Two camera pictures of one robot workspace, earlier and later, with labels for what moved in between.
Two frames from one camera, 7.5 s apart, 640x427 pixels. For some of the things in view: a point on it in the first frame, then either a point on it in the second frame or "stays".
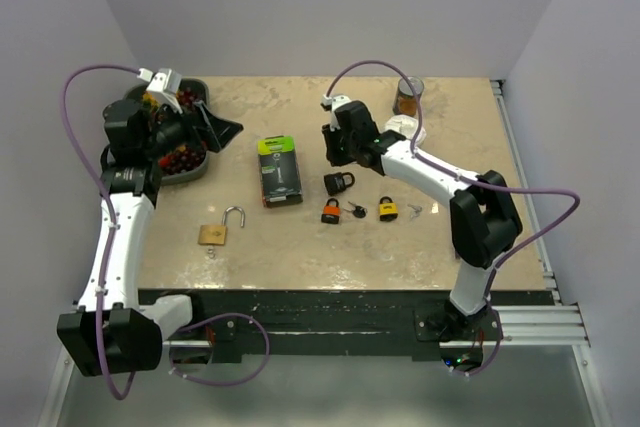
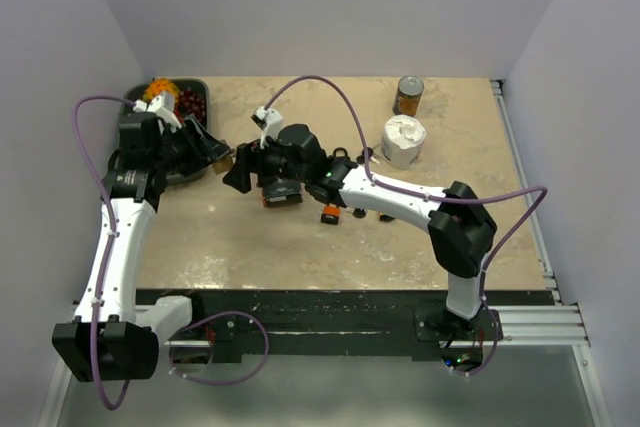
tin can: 405,100 stays
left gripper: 213,132 → 205,149
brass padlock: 215,235 → 222,166
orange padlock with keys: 331,212 stays
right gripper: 332,153 → 251,159
